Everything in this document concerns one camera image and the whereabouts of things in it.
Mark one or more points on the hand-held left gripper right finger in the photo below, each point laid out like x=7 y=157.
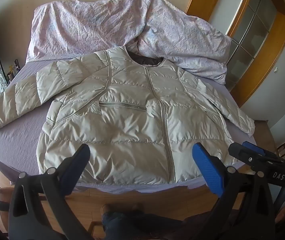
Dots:
x=207 y=170

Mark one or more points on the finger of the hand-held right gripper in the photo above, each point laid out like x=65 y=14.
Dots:
x=245 y=156
x=255 y=148

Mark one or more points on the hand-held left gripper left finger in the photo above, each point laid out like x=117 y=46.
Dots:
x=78 y=161

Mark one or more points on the beige puffer jacket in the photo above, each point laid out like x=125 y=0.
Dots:
x=132 y=120

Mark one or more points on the tan slipper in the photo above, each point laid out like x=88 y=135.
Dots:
x=106 y=209

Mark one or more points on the purple bed sheet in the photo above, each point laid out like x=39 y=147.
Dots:
x=20 y=132

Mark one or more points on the person's leg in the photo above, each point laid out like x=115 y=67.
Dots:
x=135 y=226

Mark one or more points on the pink floral duvet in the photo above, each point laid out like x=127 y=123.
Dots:
x=82 y=30

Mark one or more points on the small white wall hook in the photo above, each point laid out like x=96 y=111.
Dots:
x=276 y=70

